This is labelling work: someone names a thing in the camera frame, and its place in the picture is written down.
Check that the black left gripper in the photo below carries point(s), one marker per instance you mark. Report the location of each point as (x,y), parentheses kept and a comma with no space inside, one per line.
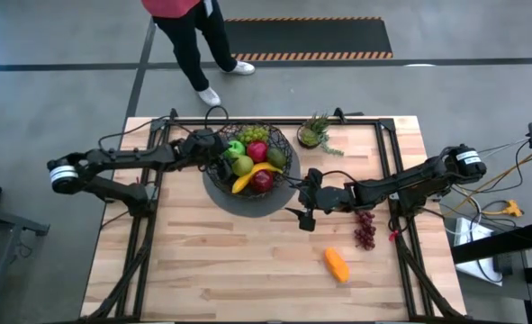
(204,144)

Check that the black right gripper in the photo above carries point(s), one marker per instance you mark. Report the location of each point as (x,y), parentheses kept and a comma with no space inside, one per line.
(326,198)

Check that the green pear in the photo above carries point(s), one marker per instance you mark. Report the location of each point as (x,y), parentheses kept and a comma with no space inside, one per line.
(242,165)

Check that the yellow banana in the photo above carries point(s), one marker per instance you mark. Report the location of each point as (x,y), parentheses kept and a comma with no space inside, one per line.
(246,180)

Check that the green apple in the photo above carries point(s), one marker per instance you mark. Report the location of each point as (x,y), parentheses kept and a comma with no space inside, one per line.
(235,148)

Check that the round red pomegranate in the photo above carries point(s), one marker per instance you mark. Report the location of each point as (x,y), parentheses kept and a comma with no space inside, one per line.
(257,151)

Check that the dark red apple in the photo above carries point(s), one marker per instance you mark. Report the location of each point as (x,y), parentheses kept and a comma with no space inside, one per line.
(262,181)

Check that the green grape bunch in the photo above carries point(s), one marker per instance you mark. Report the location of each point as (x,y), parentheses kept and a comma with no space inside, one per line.
(253,134)

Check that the purple grape bunch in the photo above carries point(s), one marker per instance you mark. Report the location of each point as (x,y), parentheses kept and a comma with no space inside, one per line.
(365,229)

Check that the orange bell pepper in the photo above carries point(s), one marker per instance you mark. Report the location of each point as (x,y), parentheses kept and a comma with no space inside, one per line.
(336,265)

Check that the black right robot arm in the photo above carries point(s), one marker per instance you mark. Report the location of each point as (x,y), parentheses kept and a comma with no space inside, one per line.
(409,182)

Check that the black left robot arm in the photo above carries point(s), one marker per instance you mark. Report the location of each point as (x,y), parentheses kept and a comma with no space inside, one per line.
(126,157)

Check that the round grey placemat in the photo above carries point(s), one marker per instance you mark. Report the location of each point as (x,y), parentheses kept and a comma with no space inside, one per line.
(256,207)

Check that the potted succulent plant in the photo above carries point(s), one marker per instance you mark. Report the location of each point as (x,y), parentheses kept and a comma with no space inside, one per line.
(312,134)

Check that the small red clip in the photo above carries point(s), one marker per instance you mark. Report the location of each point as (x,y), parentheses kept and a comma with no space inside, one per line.
(394,235)

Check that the person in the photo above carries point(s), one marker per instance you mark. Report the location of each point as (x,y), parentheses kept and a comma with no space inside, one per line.
(189,40)

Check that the black hazard-striped floor mat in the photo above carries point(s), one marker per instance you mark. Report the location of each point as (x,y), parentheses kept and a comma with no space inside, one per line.
(319,38)

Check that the white box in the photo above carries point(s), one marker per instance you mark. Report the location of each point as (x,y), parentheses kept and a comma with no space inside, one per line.
(472,234)

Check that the yellow power plug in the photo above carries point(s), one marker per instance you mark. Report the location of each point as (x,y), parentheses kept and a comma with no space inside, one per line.
(512,208)

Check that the grey side desk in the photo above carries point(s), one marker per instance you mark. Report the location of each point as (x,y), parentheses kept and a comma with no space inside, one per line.
(4,222)

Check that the black aluminium rig frame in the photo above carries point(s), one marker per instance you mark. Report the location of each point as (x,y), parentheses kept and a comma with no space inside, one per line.
(292,121)

